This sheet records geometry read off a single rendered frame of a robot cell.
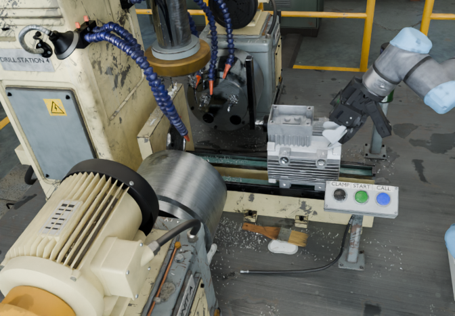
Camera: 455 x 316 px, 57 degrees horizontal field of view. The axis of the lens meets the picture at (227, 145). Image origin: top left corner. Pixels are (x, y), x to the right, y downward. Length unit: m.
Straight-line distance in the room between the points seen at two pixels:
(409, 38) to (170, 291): 0.70
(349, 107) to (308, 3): 3.35
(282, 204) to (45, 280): 0.84
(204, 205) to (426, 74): 0.56
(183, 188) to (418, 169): 0.90
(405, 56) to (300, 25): 3.49
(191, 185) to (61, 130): 0.44
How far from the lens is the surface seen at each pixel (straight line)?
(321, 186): 1.23
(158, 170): 1.02
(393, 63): 1.01
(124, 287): 0.68
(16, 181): 2.47
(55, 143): 1.30
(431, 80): 0.99
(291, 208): 1.33
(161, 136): 1.25
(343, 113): 1.07
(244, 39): 1.63
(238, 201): 1.36
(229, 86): 1.43
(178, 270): 0.82
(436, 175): 1.60
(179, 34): 1.11
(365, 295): 1.22
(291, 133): 1.17
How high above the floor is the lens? 1.81
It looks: 37 degrees down
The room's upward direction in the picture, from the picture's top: 6 degrees counter-clockwise
